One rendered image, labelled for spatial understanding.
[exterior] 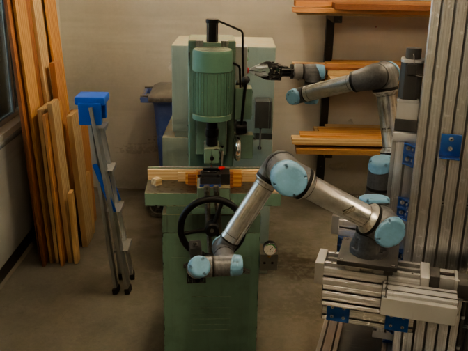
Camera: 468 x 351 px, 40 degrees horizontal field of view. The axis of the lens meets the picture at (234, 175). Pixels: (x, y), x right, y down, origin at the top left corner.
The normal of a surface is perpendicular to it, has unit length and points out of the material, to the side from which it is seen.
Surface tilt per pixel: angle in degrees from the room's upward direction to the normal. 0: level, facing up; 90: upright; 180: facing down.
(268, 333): 0
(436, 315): 90
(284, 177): 86
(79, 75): 90
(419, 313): 90
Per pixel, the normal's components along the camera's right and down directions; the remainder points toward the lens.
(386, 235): 0.24, 0.38
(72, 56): -0.01, 0.33
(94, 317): 0.02, -0.95
